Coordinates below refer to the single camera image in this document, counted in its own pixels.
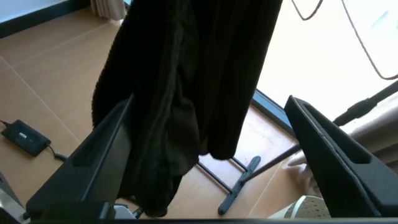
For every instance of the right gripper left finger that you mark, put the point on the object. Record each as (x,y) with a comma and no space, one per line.
(99,186)

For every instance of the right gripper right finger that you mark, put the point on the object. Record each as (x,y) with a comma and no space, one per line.
(348,186)

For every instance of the black garment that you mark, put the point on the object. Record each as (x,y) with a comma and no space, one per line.
(186,77)

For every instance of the white laundry basket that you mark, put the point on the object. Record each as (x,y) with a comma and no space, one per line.
(308,207)

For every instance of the black clothes rack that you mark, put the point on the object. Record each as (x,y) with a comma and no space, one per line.
(357,110)

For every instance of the black power adapter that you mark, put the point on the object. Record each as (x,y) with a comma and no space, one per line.
(26,138)

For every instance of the window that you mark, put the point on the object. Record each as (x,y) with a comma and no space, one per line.
(311,62)

